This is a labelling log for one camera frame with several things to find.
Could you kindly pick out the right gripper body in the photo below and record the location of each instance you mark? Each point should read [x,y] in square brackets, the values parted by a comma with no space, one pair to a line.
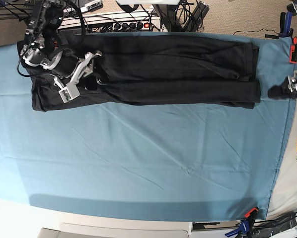
[74,68]

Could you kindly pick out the black T-shirt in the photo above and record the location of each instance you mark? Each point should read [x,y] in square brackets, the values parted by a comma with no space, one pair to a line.
[160,70]

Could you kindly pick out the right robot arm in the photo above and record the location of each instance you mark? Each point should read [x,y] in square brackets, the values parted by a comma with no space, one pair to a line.
[43,46]

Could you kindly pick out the orange black clamp top right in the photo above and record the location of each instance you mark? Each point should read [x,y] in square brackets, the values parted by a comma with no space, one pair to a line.
[293,51]

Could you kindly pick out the blue clamp top right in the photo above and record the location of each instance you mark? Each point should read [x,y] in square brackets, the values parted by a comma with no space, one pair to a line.
[285,22]

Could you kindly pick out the white power strip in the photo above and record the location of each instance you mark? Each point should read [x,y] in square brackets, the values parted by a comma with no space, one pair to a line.
[103,23]

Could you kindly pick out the blue table cloth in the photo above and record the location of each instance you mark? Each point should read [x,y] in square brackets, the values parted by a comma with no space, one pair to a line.
[198,162]

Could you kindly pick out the black plastic bag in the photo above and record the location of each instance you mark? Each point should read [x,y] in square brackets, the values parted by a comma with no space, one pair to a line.
[270,228]

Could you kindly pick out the orange blue clamp bottom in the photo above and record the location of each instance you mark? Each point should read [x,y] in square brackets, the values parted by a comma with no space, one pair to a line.
[245,227]

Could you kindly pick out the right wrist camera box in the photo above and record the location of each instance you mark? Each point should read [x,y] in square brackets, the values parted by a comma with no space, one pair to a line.
[69,93]

